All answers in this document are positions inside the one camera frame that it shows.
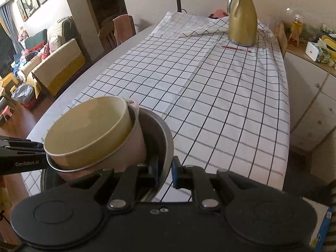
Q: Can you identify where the gold thermos jug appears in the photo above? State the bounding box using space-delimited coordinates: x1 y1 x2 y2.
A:
227 0 258 46

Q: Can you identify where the pink object behind tablecloth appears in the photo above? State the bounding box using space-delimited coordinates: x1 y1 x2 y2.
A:
210 9 229 19

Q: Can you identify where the red pen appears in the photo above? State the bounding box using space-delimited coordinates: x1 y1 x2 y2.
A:
221 46 252 52

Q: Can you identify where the glass jar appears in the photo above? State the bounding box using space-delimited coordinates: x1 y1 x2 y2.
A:
285 4 310 48

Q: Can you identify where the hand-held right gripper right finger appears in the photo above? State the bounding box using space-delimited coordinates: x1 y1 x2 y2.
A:
172 157 252 212

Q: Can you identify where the blue box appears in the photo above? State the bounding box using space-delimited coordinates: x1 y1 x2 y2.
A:
310 207 334 252

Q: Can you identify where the white tissue box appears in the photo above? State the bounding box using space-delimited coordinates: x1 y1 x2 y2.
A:
305 41 332 63

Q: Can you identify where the grey window curtain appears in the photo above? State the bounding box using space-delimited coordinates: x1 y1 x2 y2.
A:
0 4 16 34

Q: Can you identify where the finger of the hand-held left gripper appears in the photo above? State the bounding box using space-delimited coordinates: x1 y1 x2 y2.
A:
0 135 46 155

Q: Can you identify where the person's left hand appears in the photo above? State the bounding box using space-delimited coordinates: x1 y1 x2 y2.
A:
0 177 12 208

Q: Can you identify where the yellow plastic stool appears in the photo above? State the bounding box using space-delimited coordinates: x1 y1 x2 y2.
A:
0 76 19 93

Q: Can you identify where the white drawer cabinet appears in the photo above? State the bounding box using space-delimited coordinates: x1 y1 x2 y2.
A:
283 45 336 158

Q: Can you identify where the sofa with cream cover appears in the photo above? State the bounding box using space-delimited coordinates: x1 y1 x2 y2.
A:
20 16 86 96

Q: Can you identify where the yellow box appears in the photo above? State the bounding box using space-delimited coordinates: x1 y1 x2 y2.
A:
322 35 336 49

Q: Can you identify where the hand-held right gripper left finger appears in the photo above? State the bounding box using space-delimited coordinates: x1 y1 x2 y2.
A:
70 157 160 212

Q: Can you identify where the black and white checked tablecloth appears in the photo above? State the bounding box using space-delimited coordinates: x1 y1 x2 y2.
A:
22 11 292 202

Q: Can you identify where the grey trash bag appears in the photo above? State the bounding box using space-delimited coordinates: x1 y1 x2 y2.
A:
12 84 34 109

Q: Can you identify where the cream bowl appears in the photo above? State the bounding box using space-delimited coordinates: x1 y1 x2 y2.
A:
44 96 132 168

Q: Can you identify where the dark green sofa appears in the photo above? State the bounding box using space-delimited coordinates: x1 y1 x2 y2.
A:
25 29 48 50

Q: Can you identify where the stainless steel bowl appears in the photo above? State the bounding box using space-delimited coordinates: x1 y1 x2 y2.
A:
41 108 174 202

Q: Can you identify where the pink towel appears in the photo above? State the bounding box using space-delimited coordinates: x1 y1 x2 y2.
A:
113 14 132 45

